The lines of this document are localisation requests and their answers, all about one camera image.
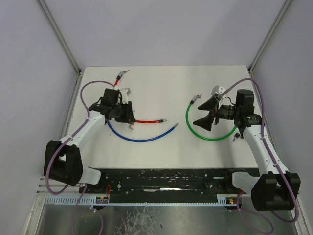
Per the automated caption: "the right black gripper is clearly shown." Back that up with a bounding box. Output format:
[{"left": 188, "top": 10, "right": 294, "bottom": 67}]
[{"left": 193, "top": 96, "right": 240, "bottom": 131}]

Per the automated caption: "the green cable lock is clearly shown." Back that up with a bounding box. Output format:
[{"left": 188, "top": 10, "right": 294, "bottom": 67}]
[{"left": 185, "top": 94, "right": 237, "bottom": 142}]

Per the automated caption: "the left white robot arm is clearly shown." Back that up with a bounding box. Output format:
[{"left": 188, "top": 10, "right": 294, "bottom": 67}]
[{"left": 44, "top": 88, "right": 135, "bottom": 193}]

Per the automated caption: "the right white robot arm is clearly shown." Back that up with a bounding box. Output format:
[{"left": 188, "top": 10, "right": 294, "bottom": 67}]
[{"left": 193, "top": 86, "right": 301, "bottom": 211}]

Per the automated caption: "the black head key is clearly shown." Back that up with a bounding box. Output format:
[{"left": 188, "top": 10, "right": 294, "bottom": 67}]
[{"left": 232, "top": 133, "right": 241, "bottom": 142}]

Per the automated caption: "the blue cable lock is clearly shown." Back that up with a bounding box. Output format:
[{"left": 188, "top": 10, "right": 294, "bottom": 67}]
[{"left": 107, "top": 122, "right": 178, "bottom": 143}]

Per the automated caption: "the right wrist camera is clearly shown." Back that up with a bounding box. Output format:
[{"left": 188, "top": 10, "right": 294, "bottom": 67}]
[{"left": 211, "top": 85, "right": 226, "bottom": 100}]

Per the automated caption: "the red cable lock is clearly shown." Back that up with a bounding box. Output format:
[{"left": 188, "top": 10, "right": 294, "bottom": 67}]
[{"left": 114, "top": 70, "right": 167, "bottom": 124}]

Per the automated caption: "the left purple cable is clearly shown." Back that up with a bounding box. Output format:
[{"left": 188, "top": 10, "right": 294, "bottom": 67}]
[{"left": 45, "top": 79, "right": 114, "bottom": 235}]

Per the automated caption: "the purple cable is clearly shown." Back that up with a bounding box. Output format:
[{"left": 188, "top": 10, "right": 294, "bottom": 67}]
[
  {"left": 45, "top": 79, "right": 114, "bottom": 235},
  {"left": 221, "top": 77, "right": 300, "bottom": 233}
]

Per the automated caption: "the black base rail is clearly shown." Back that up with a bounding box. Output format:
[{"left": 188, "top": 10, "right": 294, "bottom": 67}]
[{"left": 86, "top": 168, "right": 239, "bottom": 205}]

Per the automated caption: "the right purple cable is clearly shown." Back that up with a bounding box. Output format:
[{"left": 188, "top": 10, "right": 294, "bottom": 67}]
[{"left": 221, "top": 77, "right": 300, "bottom": 233}]

